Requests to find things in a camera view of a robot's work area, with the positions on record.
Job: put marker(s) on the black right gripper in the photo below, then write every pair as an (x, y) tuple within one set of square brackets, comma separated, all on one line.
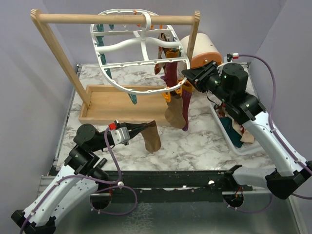
[(198, 76)]

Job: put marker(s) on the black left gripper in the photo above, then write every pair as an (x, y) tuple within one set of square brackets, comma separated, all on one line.
[(134, 128)]

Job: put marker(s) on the maroon striped sock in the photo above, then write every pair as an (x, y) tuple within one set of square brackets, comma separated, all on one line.
[(170, 74), (186, 103)]

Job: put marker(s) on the brown ribbed sock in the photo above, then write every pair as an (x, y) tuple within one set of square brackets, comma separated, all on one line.
[(151, 137), (174, 114)]

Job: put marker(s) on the white oval clip hanger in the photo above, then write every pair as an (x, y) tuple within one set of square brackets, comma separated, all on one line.
[(129, 37)]

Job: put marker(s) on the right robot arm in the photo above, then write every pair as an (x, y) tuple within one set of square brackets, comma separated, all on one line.
[(228, 83)]

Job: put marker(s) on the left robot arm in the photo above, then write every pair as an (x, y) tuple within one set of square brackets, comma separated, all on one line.
[(79, 177)]

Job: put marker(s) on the orange clothespin holding socks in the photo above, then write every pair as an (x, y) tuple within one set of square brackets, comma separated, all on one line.
[(185, 89)]

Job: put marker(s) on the wooden hanger rack stand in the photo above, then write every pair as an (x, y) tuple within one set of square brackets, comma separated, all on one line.
[(105, 103)]

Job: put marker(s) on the toy drawer cabinet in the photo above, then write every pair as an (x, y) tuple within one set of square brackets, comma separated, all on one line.
[(204, 52)]

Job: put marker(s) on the teal clothespin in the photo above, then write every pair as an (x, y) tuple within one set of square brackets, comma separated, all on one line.
[(133, 98), (108, 72)]

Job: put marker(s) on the argyle patterned sock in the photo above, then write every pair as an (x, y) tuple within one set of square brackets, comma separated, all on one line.
[(161, 50)]

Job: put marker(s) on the red white striped sock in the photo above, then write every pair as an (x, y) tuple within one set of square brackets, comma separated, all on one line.
[(220, 109)]

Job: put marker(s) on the white plastic basket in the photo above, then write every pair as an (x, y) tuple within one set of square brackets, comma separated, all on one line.
[(250, 145)]

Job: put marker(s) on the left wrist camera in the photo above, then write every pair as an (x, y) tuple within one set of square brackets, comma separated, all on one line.
[(120, 134)]

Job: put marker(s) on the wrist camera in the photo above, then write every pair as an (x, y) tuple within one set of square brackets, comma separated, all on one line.
[(120, 134), (231, 56)]

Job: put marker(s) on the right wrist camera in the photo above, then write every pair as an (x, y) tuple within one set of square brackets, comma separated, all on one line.
[(231, 56)]

